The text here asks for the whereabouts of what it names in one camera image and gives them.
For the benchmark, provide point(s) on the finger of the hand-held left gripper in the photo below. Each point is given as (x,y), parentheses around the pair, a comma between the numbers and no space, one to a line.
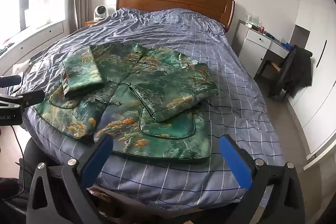
(10,81)
(31,98)

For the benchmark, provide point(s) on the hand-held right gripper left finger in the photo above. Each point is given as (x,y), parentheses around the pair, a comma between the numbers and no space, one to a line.
(97,163)

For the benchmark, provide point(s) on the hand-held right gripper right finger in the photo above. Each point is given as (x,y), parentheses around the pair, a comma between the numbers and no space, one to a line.
(236,163)

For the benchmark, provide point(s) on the green patterned jacket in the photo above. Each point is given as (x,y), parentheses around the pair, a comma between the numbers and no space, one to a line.
(147,98)

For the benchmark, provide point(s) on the white window bench cabinet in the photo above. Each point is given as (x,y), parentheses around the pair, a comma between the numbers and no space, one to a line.
(34,40)

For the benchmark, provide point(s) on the window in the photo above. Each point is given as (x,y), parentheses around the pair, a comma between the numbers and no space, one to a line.
(13,1)

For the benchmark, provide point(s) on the wooden nightstand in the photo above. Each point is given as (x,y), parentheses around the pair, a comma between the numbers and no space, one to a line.
(92,23)

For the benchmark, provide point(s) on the wooden chair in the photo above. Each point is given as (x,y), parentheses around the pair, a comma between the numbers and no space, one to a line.
(273,67)

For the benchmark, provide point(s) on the white desk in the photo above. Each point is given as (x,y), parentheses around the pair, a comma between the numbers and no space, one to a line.
(253,48)

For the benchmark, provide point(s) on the blue desk item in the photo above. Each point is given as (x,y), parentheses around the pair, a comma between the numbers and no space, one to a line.
(286,45)

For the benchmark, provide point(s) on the white wardrobe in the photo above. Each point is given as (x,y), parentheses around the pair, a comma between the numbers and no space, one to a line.
(320,61)

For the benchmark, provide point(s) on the blue plaid duvet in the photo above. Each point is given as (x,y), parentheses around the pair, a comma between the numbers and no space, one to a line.
(183,29)

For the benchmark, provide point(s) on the clear container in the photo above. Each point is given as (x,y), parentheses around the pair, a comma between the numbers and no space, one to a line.
(252,20)

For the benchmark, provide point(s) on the wooden headboard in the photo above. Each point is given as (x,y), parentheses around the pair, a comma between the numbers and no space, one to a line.
(173,1)

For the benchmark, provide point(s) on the white round camera device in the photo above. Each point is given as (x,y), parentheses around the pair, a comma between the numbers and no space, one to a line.
(100,12)

